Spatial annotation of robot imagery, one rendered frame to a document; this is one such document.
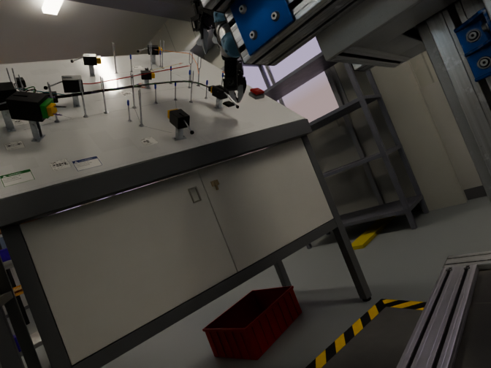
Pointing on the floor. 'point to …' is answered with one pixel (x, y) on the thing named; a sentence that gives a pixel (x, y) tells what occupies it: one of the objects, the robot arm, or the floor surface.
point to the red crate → (253, 323)
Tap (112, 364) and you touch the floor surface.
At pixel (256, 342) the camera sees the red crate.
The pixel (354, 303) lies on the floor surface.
